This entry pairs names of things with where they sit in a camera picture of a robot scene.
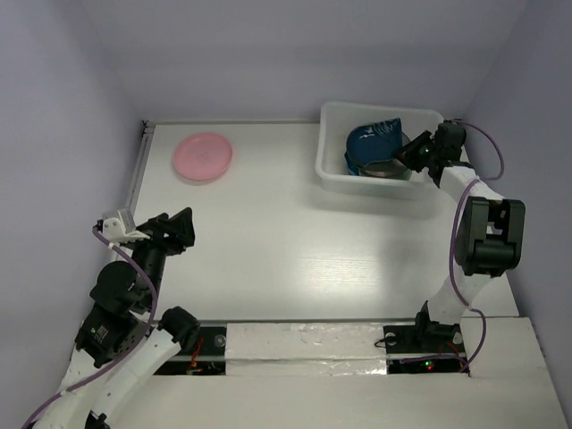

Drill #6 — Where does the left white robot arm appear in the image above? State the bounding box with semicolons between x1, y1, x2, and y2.
25;207;200;428

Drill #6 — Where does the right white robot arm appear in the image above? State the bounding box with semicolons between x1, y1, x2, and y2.
395;121;526;353

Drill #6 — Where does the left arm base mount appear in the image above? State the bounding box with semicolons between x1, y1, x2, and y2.
155;324;227;376

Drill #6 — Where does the dark blue leaf plate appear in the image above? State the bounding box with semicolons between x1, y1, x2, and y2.
345;118;402;166

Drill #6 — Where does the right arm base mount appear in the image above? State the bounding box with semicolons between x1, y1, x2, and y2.
374;311;468;374

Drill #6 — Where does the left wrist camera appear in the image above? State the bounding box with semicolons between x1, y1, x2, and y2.
97;208;149;245

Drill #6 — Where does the pink round plate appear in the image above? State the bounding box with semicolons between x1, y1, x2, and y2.
172;132;233;181

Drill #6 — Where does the grey reindeer plate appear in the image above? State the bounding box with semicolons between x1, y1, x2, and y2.
358;132;411;181

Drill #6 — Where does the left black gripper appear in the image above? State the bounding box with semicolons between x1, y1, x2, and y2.
129;205;196;307

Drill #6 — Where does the blue polka dot plate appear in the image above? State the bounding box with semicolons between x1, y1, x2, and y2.
344;152;360;177

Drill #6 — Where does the translucent plastic bin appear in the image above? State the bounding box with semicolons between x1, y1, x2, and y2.
315;101;443;199

